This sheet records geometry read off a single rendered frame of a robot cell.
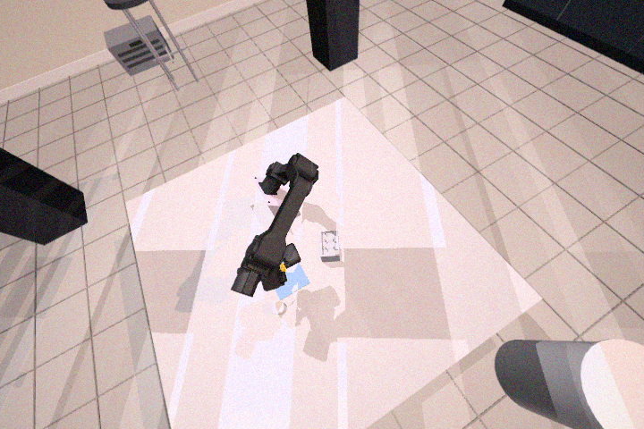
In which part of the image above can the light blue flat mat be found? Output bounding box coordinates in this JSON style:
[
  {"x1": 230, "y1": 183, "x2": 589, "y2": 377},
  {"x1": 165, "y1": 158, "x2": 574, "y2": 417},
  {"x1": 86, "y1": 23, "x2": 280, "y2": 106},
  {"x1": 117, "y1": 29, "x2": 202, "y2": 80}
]
[{"x1": 275, "y1": 263, "x2": 309, "y2": 300}]

